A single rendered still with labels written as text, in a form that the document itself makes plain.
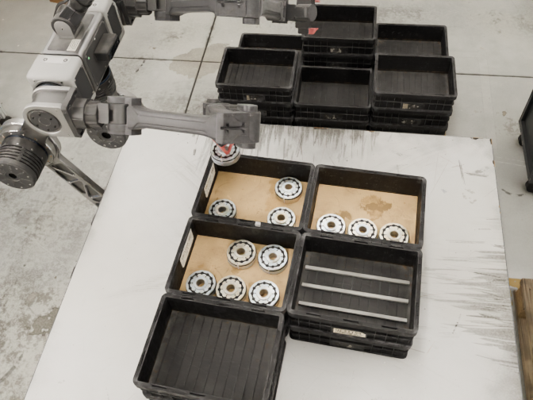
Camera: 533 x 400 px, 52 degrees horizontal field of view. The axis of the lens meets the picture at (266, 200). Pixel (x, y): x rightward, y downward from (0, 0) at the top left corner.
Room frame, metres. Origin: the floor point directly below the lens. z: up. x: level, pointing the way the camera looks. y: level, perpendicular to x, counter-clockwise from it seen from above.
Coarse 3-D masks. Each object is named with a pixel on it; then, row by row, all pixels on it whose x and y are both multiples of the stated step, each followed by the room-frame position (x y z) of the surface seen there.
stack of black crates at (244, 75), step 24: (240, 48) 2.39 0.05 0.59; (264, 48) 2.36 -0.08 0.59; (240, 72) 2.32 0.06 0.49; (264, 72) 2.29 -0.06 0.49; (288, 72) 2.28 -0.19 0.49; (240, 96) 2.11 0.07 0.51; (264, 96) 2.07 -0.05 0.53; (288, 96) 2.05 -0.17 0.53; (264, 120) 2.07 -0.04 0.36; (288, 120) 2.04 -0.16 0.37
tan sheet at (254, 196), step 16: (224, 176) 1.34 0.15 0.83; (240, 176) 1.33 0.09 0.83; (256, 176) 1.32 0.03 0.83; (224, 192) 1.26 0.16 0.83; (240, 192) 1.25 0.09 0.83; (256, 192) 1.24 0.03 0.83; (272, 192) 1.23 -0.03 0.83; (304, 192) 1.22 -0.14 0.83; (208, 208) 1.19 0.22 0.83; (240, 208) 1.18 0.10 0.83; (256, 208) 1.17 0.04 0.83; (272, 208) 1.16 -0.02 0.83; (288, 208) 1.15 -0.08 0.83
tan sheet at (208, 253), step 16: (208, 240) 1.05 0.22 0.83; (224, 240) 1.04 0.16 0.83; (192, 256) 0.99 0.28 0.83; (208, 256) 0.99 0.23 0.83; (224, 256) 0.98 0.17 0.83; (288, 256) 0.95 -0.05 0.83; (192, 272) 0.93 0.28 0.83; (224, 272) 0.91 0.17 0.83; (240, 272) 0.91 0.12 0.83; (256, 272) 0.90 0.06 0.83; (288, 272) 0.89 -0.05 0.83
